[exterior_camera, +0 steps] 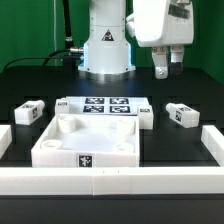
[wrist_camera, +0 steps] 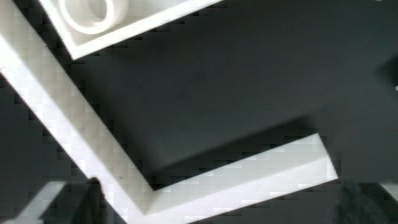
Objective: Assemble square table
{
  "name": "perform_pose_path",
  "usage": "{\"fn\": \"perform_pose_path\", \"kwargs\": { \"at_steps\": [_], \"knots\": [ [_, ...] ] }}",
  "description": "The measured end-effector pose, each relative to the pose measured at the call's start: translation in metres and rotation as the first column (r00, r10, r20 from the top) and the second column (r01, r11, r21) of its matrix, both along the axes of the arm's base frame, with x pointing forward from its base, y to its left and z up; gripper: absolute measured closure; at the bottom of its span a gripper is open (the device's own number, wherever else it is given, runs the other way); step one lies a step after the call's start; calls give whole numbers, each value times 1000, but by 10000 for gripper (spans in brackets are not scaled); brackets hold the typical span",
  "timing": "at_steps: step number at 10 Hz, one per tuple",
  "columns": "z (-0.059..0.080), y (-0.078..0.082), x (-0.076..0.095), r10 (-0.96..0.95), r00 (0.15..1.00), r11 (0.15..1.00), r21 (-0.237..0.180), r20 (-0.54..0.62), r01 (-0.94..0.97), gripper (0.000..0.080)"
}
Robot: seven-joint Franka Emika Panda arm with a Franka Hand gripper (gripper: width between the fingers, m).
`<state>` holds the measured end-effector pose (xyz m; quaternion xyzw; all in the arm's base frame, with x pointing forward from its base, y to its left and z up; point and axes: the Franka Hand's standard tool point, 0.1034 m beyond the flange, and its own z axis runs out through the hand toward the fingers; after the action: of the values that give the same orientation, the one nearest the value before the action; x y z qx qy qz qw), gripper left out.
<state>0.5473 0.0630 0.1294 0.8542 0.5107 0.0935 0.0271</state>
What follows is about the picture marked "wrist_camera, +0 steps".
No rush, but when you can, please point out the white square tabletop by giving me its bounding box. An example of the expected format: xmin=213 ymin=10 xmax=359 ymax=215
xmin=39 ymin=0 xmax=222 ymax=59

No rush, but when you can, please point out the white U-shaped obstacle fence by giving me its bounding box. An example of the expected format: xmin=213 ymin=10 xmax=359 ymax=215
xmin=0 ymin=0 xmax=337 ymax=224

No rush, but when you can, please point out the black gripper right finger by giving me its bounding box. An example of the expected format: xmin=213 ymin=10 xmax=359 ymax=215
xmin=337 ymin=183 xmax=398 ymax=224

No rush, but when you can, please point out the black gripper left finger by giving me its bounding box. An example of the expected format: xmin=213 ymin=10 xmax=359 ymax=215
xmin=10 ymin=177 xmax=113 ymax=224

